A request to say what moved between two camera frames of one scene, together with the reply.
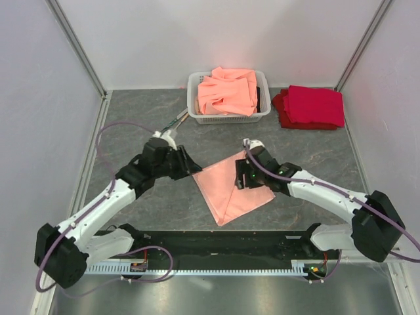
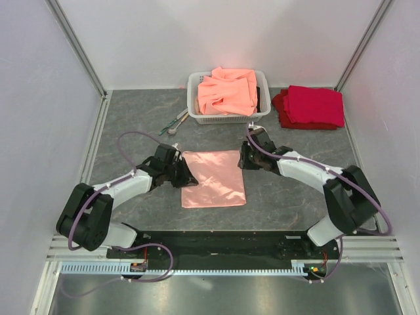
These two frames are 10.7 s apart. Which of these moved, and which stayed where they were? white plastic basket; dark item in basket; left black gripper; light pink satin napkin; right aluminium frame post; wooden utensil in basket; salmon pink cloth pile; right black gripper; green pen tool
Moved: left black gripper; right black gripper; light pink satin napkin
Stayed: salmon pink cloth pile; white plastic basket; right aluminium frame post; dark item in basket; wooden utensil in basket; green pen tool
